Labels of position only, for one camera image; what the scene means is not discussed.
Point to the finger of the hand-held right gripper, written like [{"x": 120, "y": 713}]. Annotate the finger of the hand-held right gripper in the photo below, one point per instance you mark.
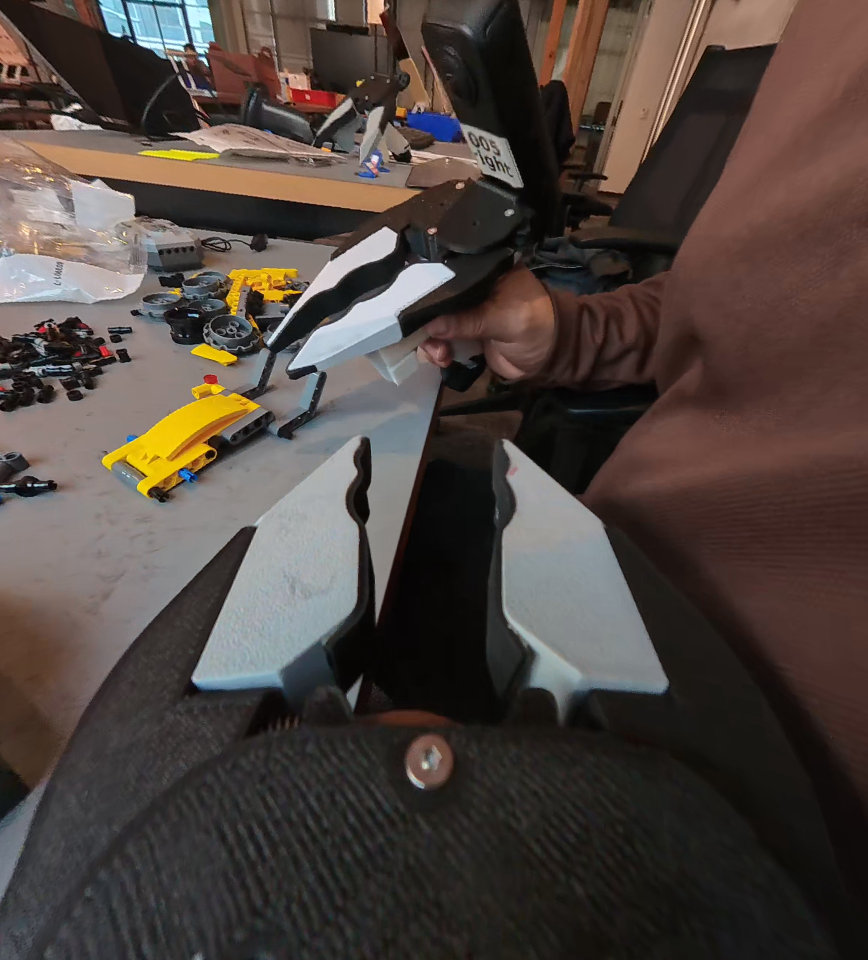
[
  {"x": 382, "y": 323},
  {"x": 352, "y": 267}
]

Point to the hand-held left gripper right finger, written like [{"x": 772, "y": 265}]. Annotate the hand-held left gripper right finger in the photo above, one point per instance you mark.
[{"x": 577, "y": 600}]

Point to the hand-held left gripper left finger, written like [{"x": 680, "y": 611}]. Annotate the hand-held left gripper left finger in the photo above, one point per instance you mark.
[{"x": 292, "y": 600}]

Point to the yellow and grey brick assembly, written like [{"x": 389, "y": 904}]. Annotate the yellow and grey brick assembly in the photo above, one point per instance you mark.
[{"x": 179, "y": 435}]

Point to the grey desk with wooden edge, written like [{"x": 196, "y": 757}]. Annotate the grey desk with wooden edge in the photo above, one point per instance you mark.
[{"x": 74, "y": 570}]

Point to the person's right hand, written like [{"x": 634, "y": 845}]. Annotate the person's right hand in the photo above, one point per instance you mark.
[{"x": 509, "y": 323}]

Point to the yellow grey brick chassis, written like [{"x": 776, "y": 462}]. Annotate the yellow grey brick chassis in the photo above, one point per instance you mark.
[{"x": 239, "y": 300}]

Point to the yellow curved panel piece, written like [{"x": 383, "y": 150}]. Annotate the yellow curved panel piece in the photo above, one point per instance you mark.
[{"x": 215, "y": 354}]

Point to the grey battery box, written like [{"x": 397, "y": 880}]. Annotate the grey battery box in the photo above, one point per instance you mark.
[{"x": 172, "y": 248}]

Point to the black office chair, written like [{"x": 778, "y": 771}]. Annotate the black office chair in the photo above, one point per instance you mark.
[{"x": 689, "y": 150}]

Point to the large crumpled plastic bag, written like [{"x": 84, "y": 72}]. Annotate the large crumpled plastic bag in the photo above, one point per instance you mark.
[{"x": 44, "y": 210}]

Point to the black computer monitor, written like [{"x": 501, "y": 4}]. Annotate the black computer monitor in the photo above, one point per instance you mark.
[{"x": 104, "y": 75}]

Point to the pile of black red pins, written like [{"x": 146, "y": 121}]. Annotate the pile of black red pins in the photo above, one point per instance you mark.
[{"x": 37, "y": 360}]

